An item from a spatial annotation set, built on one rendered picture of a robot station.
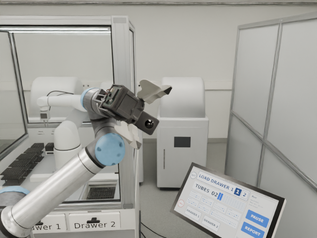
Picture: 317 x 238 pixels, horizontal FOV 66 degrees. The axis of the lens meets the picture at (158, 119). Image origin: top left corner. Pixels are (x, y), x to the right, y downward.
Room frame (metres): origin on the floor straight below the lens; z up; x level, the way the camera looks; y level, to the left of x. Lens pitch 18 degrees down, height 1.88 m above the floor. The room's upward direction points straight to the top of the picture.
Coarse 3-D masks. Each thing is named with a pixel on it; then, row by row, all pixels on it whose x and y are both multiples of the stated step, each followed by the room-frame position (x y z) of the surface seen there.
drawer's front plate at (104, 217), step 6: (72, 216) 1.17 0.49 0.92; (78, 216) 1.17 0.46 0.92; (84, 216) 1.17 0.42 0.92; (90, 216) 1.18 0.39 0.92; (96, 216) 1.18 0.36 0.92; (102, 216) 1.18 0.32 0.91; (108, 216) 1.18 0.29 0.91; (114, 216) 1.18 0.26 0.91; (72, 222) 1.17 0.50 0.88; (78, 222) 1.17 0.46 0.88; (84, 222) 1.17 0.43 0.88; (102, 222) 1.18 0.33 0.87; (108, 222) 1.18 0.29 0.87; (72, 228) 1.17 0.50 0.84; (78, 228) 1.17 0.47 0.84; (84, 228) 1.17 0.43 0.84; (90, 228) 1.17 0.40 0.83; (96, 228) 1.18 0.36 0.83; (102, 228) 1.18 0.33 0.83; (108, 228) 1.18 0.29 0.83; (114, 228) 1.18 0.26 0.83
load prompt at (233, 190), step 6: (198, 174) 1.23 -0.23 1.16; (204, 174) 1.21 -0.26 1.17; (204, 180) 1.19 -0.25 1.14; (210, 180) 1.17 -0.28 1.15; (216, 180) 1.16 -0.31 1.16; (222, 180) 1.14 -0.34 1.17; (216, 186) 1.14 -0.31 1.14; (222, 186) 1.12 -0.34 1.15; (228, 186) 1.11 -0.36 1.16; (234, 186) 1.09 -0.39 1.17; (228, 192) 1.09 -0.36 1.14; (234, 192) 1.07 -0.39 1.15; (240, 192) 1.06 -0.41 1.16; (246, 192) 1.05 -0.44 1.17; (240, 198) 1.04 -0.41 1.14; (246, 198) 1.03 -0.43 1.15
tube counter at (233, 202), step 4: (212, 192) 1.12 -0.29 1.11; (216, 192) 1.11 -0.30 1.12; (220, 192) 1.10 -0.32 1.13; (212, 196) 1.11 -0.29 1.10; (216, 196) 1.10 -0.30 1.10; (220, 196) 1.09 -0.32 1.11; (224, 196) 1.08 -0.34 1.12; (228, 196) 1.07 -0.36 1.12; (220, 200) 1.08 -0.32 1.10; (224, 200) 1.07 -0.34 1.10; (228, 200) 1.06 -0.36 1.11; (232, 200) 1.05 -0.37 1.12; (236, 200) 1.04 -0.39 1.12; (228, 204) 1.04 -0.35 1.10; (232, 204) 1.04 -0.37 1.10; (236, 204) 1.03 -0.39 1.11; (240, 204) 1.02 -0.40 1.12; (244, 204) 1.01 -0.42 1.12; (236, 208) 1.01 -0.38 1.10; (240, 208) 1.01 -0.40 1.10
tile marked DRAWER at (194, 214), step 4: (188, 208) 1.12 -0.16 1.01; (192, 208) 1.11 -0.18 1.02; (184, 212) 1.12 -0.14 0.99; (188, 212) 1.11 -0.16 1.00; (192, 212) 1.10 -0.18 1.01; (196, 212) 1.09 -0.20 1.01; (200, 212) 1.08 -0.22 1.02; (192, 216) 1.08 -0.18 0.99; (196, 216) 1.08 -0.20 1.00; (200, 216) 1.07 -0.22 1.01; (196, 220) 1.06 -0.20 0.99
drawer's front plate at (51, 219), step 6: (48, 216) 1.16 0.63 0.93; (54, 216) 1.16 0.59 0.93; (60, 216) 1.17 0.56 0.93; (48, 222) 1.16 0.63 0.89; (54, 222) 1.16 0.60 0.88; (60, 222) 1.17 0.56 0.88; (42, 228) 1.16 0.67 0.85; (48, 228) 1.16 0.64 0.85; (54, 228) 1.16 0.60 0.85; (60, 228) 1.16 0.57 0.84; (66, 228) 1.18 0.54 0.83
